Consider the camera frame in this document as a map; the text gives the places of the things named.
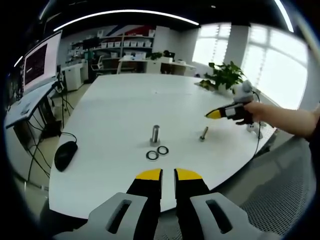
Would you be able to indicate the white cabinet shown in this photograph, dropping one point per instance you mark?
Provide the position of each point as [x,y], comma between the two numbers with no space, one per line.
[73,77]

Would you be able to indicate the curved ceiling light strip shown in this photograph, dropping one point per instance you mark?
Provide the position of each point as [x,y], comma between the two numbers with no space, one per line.
[125,13]

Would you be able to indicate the black tripod stand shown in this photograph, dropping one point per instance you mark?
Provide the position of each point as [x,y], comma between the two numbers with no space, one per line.
[62,100]

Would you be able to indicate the grey mesh chair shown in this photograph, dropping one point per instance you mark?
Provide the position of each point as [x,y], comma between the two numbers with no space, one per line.
[275,190]

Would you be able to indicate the green potted plant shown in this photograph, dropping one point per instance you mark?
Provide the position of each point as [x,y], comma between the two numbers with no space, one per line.
[225,75]

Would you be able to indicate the white game controller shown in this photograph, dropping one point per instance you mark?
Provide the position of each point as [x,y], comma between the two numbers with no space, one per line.
[254,128]

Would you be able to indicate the storage shelving with white bins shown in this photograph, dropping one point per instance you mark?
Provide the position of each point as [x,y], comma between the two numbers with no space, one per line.
[122,46]

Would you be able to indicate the white background workbench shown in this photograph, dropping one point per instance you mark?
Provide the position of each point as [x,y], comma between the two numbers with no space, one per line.
[152,65]

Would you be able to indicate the person's right hand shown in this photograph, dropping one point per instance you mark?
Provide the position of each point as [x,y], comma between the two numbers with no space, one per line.
[255,111]

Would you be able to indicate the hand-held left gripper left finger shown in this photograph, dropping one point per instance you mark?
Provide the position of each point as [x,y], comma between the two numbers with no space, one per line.
[147,197]

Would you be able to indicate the large computer monitor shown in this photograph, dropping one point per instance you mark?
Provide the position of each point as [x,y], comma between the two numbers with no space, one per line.
[40,63]

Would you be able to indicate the small threaded stud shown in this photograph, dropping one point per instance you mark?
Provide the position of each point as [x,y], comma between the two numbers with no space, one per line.
[203,134]

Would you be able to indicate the black computer mouse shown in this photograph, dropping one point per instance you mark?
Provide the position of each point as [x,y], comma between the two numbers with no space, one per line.
[65,155]

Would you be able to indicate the straight ceiling light strip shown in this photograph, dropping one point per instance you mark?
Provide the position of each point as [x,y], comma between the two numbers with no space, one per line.
[285,16]

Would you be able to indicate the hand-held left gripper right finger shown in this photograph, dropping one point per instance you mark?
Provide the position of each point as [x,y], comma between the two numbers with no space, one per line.
[190,197]

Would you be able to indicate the white side desk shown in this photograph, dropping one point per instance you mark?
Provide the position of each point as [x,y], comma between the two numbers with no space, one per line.
[27,105]

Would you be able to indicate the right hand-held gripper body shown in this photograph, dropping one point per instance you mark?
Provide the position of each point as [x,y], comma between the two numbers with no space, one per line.
[242,93]

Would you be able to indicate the large threaded stud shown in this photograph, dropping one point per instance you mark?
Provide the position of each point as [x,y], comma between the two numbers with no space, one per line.
[155,136]

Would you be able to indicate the large black-rimmed washer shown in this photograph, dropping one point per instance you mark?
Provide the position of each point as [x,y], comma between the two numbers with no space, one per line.
[152,155]
[162,150]

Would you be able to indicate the large bright window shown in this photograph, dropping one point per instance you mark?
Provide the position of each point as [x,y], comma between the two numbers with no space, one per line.
[275,65]

